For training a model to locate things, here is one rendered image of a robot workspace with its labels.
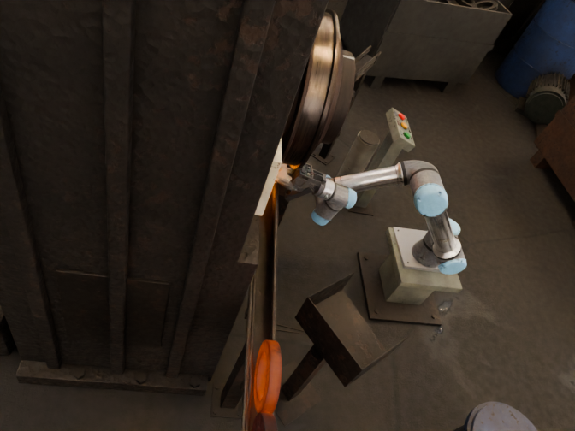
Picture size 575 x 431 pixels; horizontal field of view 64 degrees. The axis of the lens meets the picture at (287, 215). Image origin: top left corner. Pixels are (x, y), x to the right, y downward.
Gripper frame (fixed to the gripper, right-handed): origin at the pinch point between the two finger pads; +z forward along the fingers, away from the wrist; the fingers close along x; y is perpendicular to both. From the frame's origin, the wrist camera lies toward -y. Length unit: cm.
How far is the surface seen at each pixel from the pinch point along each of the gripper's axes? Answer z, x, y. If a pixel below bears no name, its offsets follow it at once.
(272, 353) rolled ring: 0, 69, 3
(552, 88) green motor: -252, -202, 23
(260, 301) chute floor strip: -4.0, 44.9, -12.7
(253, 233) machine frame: 9.6, 37.8, 8.7
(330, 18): 12, -2, 56
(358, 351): -37, 57, -8
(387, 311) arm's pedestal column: -96, 7, -52
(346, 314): -34, 44, -8
